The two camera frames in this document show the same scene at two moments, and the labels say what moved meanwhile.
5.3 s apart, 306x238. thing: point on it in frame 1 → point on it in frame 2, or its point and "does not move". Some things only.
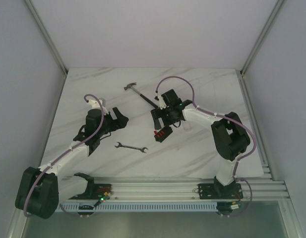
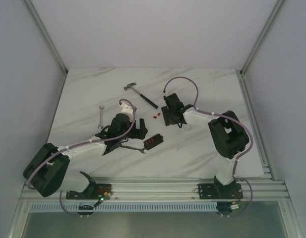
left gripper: (112, 120) → (137, 130)
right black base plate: (218, 191) does not move
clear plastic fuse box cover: (186, 125) does not move
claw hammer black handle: (130, 86) does not move
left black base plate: (95, 192) does not move
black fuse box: (162, 134) → (153, 141)
